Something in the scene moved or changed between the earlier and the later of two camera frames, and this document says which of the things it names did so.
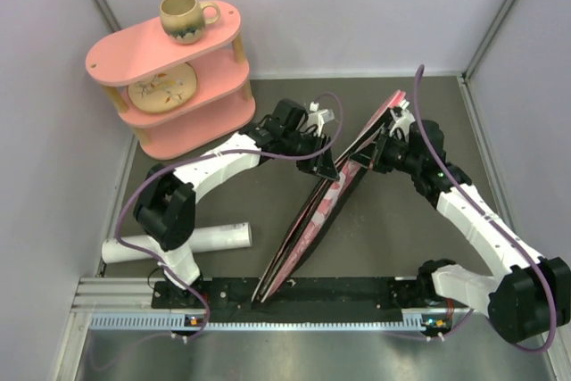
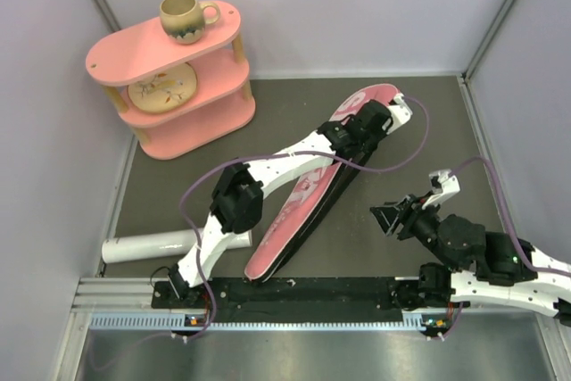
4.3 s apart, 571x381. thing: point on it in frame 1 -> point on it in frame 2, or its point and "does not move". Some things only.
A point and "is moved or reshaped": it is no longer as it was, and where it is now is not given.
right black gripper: x=366 y=156 -> x=405 y=212
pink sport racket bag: x=320 y=217 is moved or reshaped
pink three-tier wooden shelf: x=219 y=107 does not move
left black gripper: x=324 y=163 -> x=380 y=133
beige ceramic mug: x=182 y=17 does not move
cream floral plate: x=164 y=93 does not move
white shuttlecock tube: x=205 y=238 does not move
